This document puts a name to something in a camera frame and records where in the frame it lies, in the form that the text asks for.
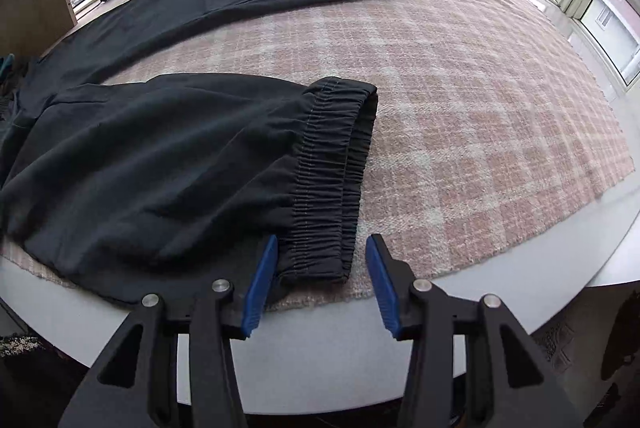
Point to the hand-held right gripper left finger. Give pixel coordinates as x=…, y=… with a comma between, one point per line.
x=260, y=288

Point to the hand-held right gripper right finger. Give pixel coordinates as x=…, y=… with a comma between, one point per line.
x=382, y=288

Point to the pink plaid blanket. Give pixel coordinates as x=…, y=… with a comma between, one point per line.
x=475, y=108

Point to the black pants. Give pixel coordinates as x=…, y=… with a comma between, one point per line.
x=150, y=158

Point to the hanging clothes pile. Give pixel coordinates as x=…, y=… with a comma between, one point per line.
x=5, y=68

